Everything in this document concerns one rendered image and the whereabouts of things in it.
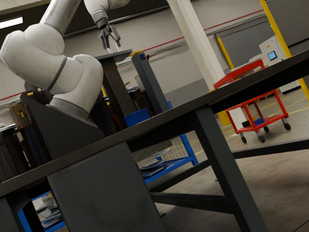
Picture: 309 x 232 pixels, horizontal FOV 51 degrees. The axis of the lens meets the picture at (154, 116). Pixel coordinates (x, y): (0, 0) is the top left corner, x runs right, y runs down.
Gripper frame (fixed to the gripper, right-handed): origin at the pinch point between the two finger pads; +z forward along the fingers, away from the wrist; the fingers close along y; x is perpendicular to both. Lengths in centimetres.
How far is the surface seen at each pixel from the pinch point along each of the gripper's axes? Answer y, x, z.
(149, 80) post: -7.1, -9.9, 24.7
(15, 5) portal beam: 269, -150, -209
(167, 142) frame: 32, -49, 67
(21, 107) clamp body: 24, 59, 15
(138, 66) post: -3.4, -9.8, 13.6
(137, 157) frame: 45, -26, 67
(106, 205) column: -35, 80, 72
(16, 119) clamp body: 27, 63, 20
